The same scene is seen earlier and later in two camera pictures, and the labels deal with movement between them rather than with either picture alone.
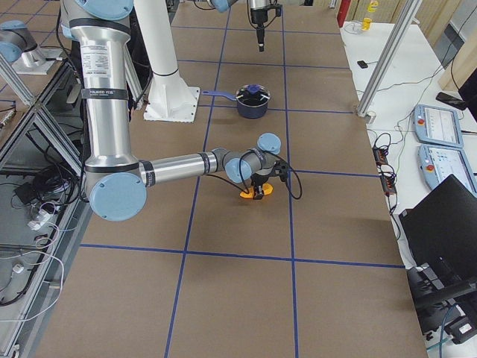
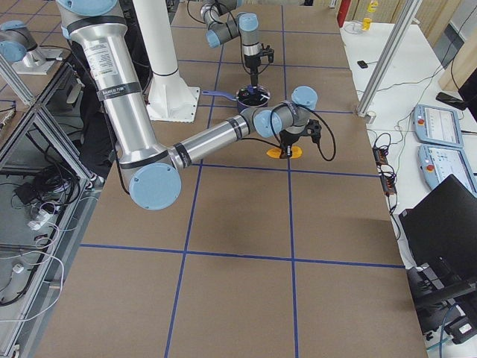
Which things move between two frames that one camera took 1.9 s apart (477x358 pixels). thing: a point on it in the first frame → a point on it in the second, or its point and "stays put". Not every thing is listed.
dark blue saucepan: x=252 y=100 stays put
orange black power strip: x=385 y=170 stays put
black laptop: x=440 y=235 stays put
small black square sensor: x=363 y=65 stays put
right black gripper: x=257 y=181 → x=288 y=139
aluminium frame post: x=408 y=13 stays put
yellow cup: x=366 y=25 stays put
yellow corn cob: x=267 y=189 → x=297 y=152
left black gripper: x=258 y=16 → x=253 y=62
